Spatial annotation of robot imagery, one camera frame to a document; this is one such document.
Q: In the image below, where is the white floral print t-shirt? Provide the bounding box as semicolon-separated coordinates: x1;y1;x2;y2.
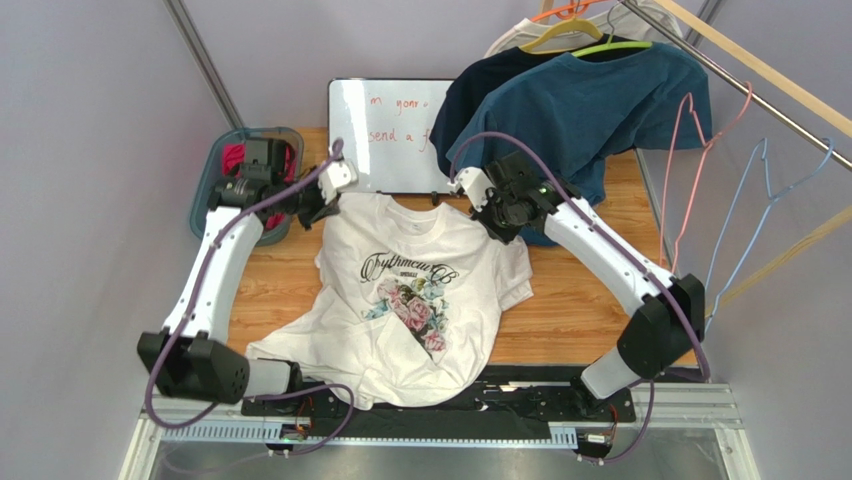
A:
246;193;533;410

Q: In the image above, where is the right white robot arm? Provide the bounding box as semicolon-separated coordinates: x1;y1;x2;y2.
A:
454;152;705;400

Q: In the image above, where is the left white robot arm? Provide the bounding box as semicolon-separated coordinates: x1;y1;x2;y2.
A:
137;138;358;405

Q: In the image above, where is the teal blue hanging t-shirt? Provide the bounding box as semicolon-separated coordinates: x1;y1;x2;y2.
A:
436;44;713;206

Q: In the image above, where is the navy hanging t-shirt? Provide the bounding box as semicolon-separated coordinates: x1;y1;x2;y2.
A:
427;45;574;182

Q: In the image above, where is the yellow plastic hanger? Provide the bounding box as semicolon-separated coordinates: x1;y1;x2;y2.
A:
520;17;603;53

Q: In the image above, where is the green plastic hanger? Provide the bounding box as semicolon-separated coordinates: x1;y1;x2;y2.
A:
570;21;654;62

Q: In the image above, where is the orange plastic hanger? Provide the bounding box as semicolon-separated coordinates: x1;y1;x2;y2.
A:
530;0;602;24

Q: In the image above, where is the beige hanging t-shirt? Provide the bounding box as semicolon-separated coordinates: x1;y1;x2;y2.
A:
484;1;684;58

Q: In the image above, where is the magenta crumpled cloth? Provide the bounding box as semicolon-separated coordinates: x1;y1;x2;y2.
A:
219;140;299;232

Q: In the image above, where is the translucent teal plastic basket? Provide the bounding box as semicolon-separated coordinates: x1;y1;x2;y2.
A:
189;127;304;238

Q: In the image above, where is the white whiteboard with red writing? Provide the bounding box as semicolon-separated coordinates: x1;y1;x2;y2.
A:
327;78;452;196

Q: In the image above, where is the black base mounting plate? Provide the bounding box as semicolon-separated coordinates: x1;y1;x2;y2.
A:
239;361;637;441

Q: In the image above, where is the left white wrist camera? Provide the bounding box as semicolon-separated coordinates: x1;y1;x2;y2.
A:
318;159;359;205

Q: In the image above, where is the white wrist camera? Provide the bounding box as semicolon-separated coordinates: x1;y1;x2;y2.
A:
318;159;359;205
448;167;494;212

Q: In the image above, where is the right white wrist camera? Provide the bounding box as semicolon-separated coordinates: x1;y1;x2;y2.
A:
448;167;494;212

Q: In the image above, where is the pink wire hanger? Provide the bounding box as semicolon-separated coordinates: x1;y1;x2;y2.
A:
657;80;755;276

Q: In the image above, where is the metal clothes rail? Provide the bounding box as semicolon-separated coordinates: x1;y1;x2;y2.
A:
619;1;851;171

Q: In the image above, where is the light blue wire hanger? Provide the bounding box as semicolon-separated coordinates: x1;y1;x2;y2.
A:
702;136;835;334

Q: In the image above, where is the aluminium rail frame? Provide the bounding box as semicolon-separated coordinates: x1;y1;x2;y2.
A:
120;376;759;479

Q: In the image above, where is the wooden rack frame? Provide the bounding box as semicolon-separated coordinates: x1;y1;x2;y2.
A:
659;1;851;317

